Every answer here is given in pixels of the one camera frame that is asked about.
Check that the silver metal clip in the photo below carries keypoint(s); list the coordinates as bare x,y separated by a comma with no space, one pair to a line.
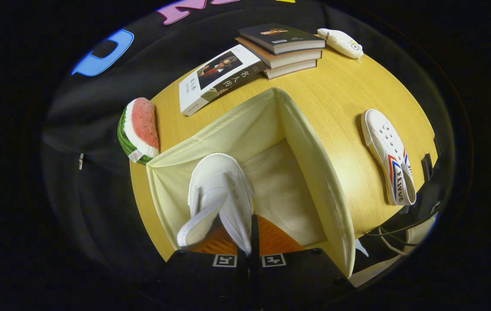
81,161

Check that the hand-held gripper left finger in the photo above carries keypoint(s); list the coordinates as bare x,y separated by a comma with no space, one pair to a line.
198,272

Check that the white cartoon face plush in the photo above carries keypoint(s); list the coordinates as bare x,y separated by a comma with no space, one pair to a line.
338,42

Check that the white portrait cover book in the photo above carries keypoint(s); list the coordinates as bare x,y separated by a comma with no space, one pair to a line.
193,90

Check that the watermelon slice plush toy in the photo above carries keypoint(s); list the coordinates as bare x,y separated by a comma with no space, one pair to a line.
144,125

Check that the brown cover book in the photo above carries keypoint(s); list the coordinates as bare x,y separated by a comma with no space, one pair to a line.
293,57

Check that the black armrest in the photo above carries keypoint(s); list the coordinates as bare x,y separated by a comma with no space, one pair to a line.
427,166

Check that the black backdrop cloth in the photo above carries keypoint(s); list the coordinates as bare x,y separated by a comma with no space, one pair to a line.
90,121

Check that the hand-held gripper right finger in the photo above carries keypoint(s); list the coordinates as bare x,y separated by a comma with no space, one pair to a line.
255,242

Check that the thin tan book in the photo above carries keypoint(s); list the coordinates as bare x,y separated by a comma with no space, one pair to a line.
293,69

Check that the white striped canvas shoe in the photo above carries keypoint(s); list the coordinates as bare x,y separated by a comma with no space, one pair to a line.
224,185
386,151

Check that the beige fabric storage box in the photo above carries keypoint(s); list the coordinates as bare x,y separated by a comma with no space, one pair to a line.
306,172

